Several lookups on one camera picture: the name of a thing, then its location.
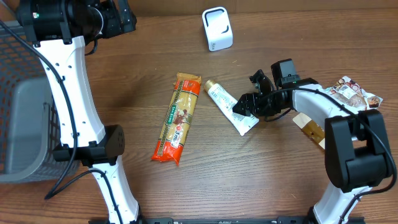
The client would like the white cream tube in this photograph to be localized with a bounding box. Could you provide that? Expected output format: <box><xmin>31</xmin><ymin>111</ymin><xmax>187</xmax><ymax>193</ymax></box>
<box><xmin>204</xmin><ymin>80</ymin><xmax>259</xmax><ymax>136</ymax></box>

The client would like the beige bread snack bag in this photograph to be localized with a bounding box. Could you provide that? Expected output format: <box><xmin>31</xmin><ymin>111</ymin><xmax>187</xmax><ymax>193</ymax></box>
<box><xmin>292</xmin><ymin>76</ymin><xmax>382</xmax><ymax>148</ymax></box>

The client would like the red orange spaghetti pack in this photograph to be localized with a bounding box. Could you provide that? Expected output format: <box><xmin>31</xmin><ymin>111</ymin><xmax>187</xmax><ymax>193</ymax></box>
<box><xmin>151</xmin><ymin>72</ymin><xmax>202</xmax><ymax>164</ymax></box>

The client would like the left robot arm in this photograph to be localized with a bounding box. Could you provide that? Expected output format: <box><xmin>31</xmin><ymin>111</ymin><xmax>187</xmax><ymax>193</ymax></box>
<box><xmin>17</xmin><ymin>0</ymin><xmax>139</xmax><ymax>223</ymax></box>

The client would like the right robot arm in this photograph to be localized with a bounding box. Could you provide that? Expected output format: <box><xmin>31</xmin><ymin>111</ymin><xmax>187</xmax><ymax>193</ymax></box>
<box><xmin>233</xmin><ymin>70</ymin><xmax>397</xmax><ymax>223</ymax></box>

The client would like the white barcode scanner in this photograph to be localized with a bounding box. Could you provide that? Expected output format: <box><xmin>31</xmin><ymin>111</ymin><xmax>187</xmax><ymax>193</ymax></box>
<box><xmin>201</xmin><ymin>6</ymin><xmax>233</xmax><ymax>52</ymax></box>

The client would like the grey plastic mesh basket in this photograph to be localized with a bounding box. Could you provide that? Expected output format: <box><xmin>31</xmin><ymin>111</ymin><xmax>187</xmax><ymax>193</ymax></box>
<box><xmin>1</xmin><ymin>29</ymin><xmax>67</xmax><ymax>184</ymax></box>

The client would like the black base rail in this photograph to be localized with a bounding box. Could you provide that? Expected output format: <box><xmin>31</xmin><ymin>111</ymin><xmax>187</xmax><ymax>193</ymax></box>
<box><xmin>88</xmin><ymin>216</ymin><xmax>366</xmax><ymax>224</ymax></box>

